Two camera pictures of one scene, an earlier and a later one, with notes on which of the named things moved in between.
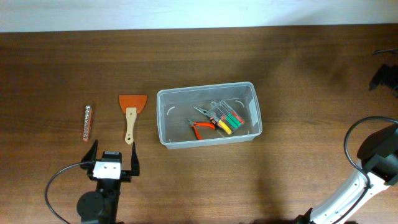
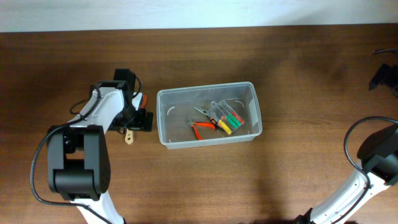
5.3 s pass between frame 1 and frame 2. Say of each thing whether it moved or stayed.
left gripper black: moved
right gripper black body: stayed
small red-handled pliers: stayed
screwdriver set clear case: stayed
